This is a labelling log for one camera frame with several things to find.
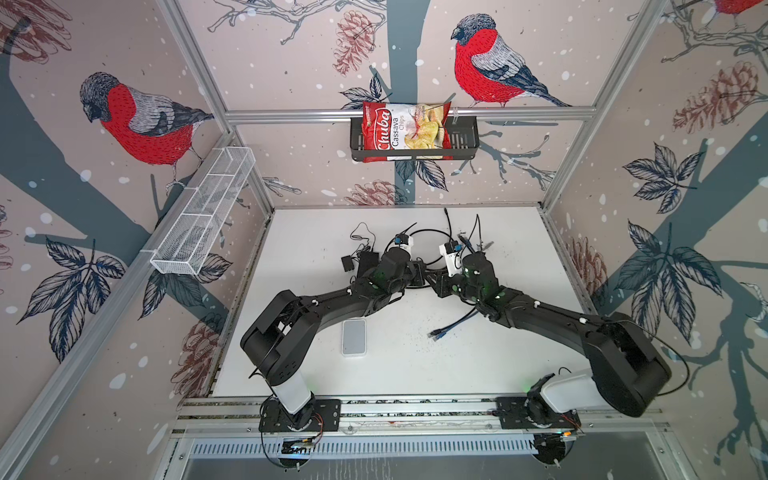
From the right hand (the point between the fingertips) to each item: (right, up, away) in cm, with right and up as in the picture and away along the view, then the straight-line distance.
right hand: (422, 279), depth 85 cm
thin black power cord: (-20, +11, +23) cm, 32 cm away
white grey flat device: (-20, -17, +1) cm, 26 cm away
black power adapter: (-25, +3, +19) cm, 31 cm away
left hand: (+2, +4, 0) cm, 4 cm away
